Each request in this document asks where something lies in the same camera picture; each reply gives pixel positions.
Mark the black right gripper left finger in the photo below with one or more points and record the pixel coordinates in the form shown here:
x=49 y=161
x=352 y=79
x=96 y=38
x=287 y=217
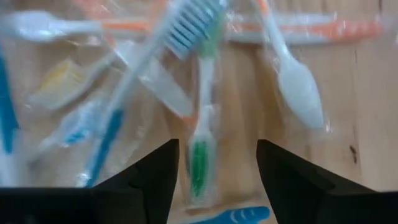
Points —
x=140 y=202

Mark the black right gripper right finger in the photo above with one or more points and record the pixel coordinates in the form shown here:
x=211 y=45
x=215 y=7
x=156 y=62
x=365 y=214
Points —
x=295 y=193

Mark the green toothbrush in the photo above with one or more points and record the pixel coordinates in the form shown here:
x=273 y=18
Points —
x=202 y=130

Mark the wrapped blue toothbrush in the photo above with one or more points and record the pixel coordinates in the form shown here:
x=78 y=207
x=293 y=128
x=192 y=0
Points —
x=6 y=118
x=186 y=28
x=77 y=130

